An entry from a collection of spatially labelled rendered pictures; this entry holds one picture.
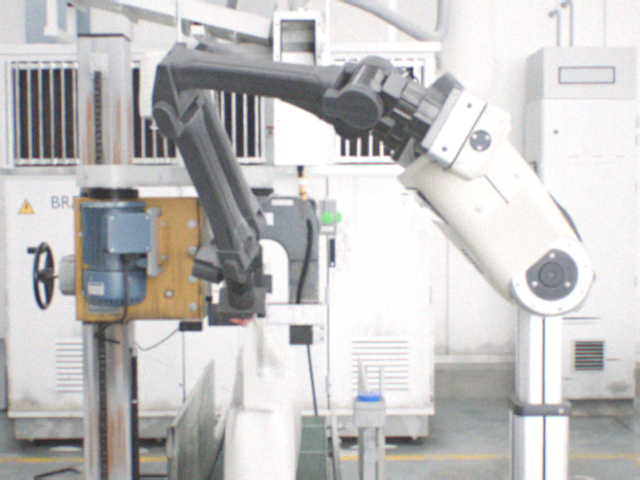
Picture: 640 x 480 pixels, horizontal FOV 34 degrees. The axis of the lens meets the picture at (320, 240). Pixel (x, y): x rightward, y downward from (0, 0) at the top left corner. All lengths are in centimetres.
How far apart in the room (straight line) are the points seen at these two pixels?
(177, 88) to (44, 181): 370
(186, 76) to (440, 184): 48
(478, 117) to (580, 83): 460
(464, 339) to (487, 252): 492
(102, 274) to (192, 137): 66
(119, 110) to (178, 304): 52
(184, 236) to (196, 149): 74
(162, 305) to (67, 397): 298
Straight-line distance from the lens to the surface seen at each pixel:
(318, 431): 425
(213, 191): 200
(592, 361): 636
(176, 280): 268
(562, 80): 626
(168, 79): 185
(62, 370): 560
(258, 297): 225
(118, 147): 275
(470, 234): 186
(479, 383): 682
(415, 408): 552
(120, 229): 242
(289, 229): 264
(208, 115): 238
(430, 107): 168
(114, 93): 276
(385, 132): 229
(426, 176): 184
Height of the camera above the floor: 137
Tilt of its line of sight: 3 degrees down
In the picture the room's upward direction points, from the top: straight up
